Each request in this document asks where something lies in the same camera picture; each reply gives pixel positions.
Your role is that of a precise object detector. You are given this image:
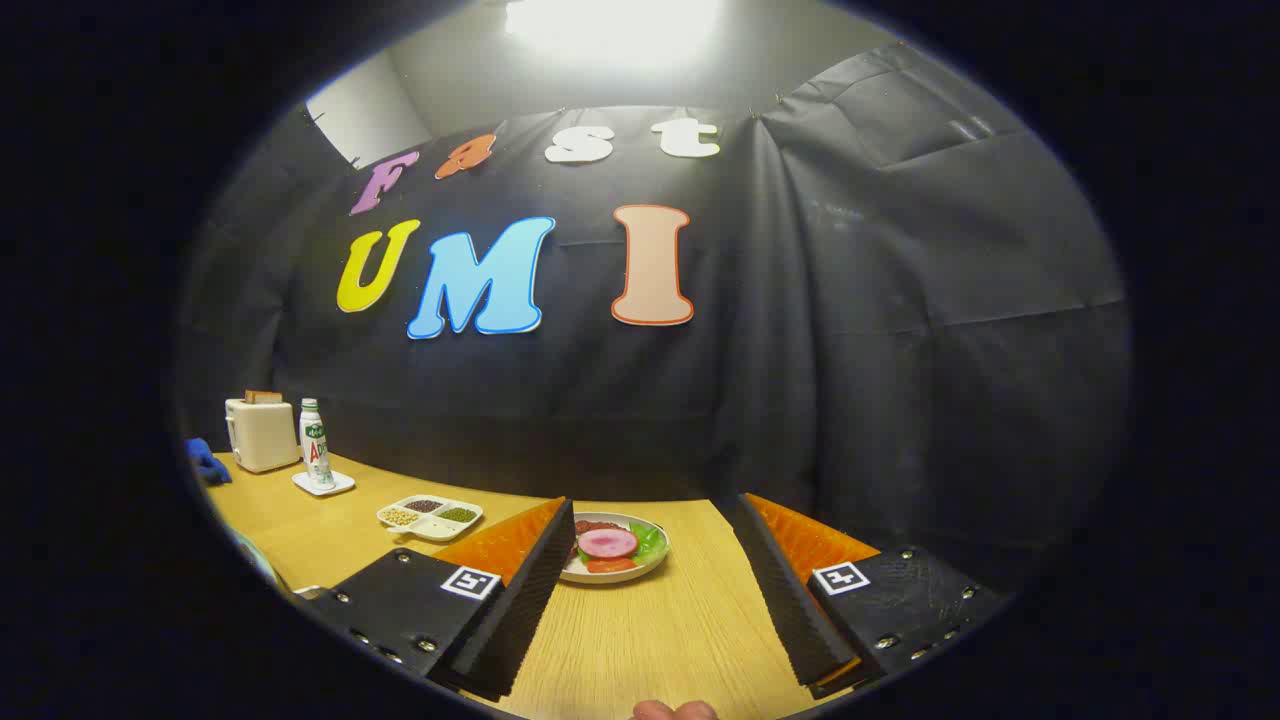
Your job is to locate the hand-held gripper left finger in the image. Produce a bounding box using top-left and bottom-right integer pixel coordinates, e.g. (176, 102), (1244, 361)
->
(298, 496), (577, 703)

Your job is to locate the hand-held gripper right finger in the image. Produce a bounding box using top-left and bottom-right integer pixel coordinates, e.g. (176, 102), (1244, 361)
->
(738, 492), (1009, 701)

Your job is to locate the pink ham slice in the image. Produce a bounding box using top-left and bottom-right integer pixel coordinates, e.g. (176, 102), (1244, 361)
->
(578, 528), (639, 561)

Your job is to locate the white divided dish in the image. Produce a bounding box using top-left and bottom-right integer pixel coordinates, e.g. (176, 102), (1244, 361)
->
(377, 494), (485, 543)

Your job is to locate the white round food plate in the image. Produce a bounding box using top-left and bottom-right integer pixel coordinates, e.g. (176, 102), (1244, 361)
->
(558, 512), (671, 585)

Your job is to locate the white bottle with green label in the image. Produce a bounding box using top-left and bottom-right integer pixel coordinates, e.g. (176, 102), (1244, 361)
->
(299, 398), (336, 489)

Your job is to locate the cream white toaster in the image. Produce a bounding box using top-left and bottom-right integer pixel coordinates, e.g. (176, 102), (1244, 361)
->
(224, 396), (301, 474)

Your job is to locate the blue folded cloth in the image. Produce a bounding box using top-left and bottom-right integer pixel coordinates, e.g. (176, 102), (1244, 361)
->
(186, 437), (233, 487)

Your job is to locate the bright ceiling light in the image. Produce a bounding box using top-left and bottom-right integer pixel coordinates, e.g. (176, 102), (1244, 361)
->
(505, 0), (723, 63)

